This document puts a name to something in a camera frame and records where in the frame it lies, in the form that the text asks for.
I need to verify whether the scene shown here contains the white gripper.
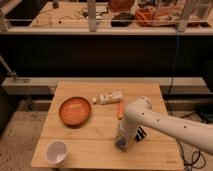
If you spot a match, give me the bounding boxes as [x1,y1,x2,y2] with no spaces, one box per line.
[115,118,138,150]

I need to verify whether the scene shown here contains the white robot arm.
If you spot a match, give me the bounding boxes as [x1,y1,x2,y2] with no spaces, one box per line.
[115,96,213,155]

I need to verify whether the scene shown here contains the black rectangular block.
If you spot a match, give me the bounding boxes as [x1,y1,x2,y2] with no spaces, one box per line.
[135,127,146,142]

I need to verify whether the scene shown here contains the orange carrot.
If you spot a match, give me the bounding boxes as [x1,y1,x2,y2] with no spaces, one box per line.
[117,102,124,120]

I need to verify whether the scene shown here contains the orange bowl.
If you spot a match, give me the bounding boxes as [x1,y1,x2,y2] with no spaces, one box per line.
[59,97,91,126]

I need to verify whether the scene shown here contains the white cup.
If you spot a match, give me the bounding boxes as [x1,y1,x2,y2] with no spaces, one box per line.
[45,141,68,165]

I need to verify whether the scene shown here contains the black bag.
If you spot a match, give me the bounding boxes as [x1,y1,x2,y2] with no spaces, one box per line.
[111,12,134,27]

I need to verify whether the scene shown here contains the orange crate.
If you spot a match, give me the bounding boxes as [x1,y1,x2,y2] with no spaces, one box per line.
[135,8,181,27]

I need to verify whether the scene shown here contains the blue cable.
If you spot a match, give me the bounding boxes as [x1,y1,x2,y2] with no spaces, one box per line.
[167,31,181,96]

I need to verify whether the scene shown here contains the metal clamp bracket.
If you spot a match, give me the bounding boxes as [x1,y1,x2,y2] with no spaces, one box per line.
[0,55,30,83]

